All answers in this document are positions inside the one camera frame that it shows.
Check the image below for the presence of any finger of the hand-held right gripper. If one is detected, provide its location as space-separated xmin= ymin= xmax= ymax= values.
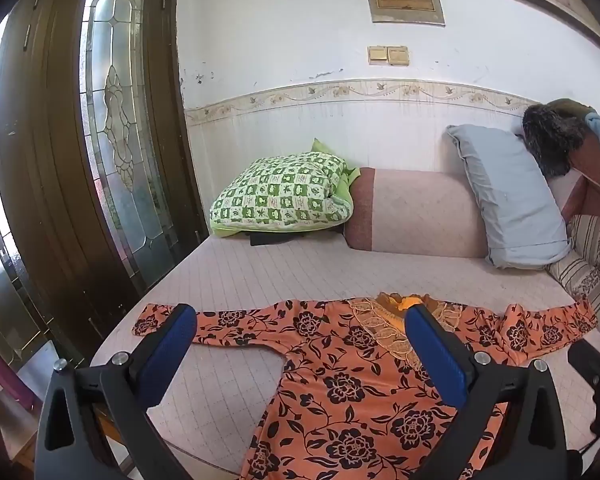
xmin=567 ymin=338 xmax=600 ymax=441

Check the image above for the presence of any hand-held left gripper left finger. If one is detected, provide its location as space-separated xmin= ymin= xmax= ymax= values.
xmin=34 ymin=303 xmax=201 ymax=480

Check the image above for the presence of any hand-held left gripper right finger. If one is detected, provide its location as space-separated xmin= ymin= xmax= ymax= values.
xmin=404 ymin=304 xmax=568 ymax=480

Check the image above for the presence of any orange floral blouse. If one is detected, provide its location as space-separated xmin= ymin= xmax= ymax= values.
xmin=132 ymin=294 xmax=598 ymax=480

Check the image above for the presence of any striped cushion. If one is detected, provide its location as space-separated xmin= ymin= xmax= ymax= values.
xmin=547 ymin=214 xmax=600 ymax=332

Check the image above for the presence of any pink quilted bed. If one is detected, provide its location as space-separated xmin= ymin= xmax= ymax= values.
xmin=89 ymin=230 xmax=600 ymax=480

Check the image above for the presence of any pink bolster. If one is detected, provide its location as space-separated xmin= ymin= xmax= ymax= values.
xmin=343 ymin=166 xmax=492 ymax=261

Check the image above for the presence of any purple container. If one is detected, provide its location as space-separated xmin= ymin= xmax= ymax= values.
xmin=0 ymin=329 xmax=40 ymax=412

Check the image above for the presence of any reddish patterned cushion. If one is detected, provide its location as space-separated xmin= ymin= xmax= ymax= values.
xmin=560 ymin=130 xmax=600 ymax=222

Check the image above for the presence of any light blue pillow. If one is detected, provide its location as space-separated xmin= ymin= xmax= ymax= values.
xmin=446 ymin=124 xmax=572 ymax=269

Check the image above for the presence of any green checked pillow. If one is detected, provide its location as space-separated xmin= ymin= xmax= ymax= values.
xmin=209 ymin=138 xmax=362 ymax=237

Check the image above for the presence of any wooden door with stained glass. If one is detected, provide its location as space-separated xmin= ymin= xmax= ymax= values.
xmin=0 ymin=0 xmax=212 ymax=367

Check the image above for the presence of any dark furry cloth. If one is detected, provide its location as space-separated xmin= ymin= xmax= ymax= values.
xmin=522 ymin=99 xmax=597 ymax=179

